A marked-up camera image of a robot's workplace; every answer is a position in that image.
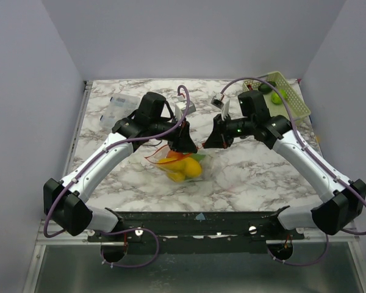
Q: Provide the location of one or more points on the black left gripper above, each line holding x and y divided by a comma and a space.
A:
182, 141

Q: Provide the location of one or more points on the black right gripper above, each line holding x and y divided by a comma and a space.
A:
219, 129

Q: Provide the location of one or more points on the orange toy peach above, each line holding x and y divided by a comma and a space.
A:
175, 155

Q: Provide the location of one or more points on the clear zip bag orange zipper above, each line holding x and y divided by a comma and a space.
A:
208, 164

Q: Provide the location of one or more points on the yellow toy pear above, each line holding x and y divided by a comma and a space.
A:
177, 177

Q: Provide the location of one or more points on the yellow toy mango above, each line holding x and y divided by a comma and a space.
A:
171, 165

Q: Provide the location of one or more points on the yellow toy lemon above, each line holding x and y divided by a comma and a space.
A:
192, 168

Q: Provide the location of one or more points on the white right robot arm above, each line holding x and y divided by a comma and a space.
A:
340, 197

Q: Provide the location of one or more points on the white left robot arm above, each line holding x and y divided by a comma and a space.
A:
64, 201

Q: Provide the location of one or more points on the dark green toy avocado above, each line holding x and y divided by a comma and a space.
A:
266, 88

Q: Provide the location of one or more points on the light green toy apple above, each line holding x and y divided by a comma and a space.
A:
276, 99

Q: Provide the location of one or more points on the clear plastic box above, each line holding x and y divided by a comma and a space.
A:
120, 106

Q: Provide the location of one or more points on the green perforated plastic basket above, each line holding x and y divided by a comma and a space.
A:
290, 90

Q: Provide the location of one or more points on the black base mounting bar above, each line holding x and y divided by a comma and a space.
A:
200, 232

